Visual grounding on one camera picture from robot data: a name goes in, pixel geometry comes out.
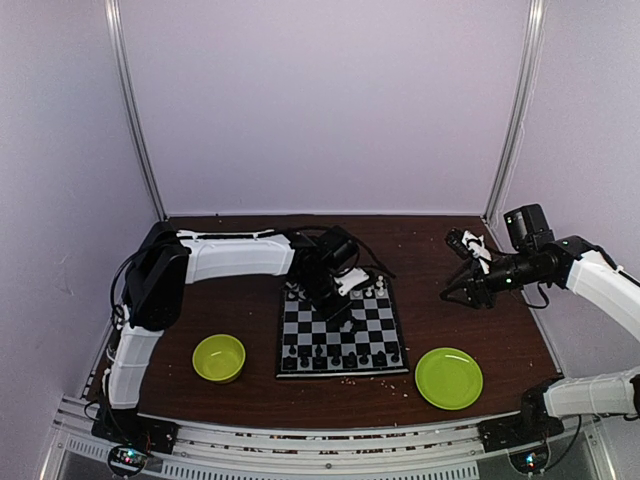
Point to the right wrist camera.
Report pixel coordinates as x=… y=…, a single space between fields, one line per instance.
x=468 y=246

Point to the green bowl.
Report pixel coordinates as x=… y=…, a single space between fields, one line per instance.
x=219 y=358

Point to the right aluminium corner post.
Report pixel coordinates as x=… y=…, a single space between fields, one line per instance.
x=532 y=43

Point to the green plate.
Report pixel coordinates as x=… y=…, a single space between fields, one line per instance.
x=449 y=378

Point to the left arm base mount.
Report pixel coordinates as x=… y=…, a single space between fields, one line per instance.
x=127 y=427

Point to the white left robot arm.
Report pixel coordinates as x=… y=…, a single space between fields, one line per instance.
x=322 y=260

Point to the left aluminium corner post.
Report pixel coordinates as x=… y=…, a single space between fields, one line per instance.
x=118 y=43

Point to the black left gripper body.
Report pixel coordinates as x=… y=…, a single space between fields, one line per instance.
x=316 y=292

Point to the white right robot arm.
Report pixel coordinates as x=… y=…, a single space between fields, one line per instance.
x=573 y=264

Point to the aluminium corner post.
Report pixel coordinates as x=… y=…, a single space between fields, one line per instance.
x=532 y=43
x=118 y=43

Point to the black and grey chessboard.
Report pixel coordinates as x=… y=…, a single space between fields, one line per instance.
x=360 y=343

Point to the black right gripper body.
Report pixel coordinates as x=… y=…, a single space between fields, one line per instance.
x=481 y=288

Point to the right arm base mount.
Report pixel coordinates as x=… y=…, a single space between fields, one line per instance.
x=531 y=424

